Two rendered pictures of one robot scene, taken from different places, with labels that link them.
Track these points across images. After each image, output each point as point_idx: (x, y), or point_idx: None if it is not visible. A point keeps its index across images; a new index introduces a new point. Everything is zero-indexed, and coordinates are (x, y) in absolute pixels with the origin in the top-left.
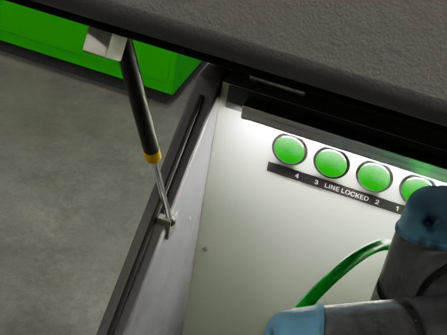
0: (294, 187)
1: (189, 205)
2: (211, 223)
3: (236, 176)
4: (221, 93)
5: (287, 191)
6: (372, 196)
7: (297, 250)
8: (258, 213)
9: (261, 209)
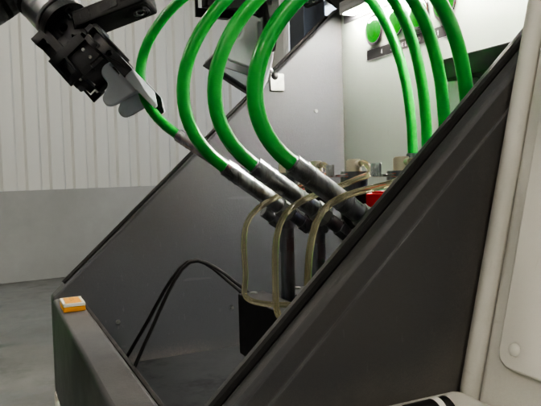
0: (382, 64)
1: (311, 93)
2: (348, 134)
3: (355, 79)
4: (341, 15)
5: (379, 70)
6: (421, 34)
7: (392, 126)
8: (369, 105)
9: (369, 99)
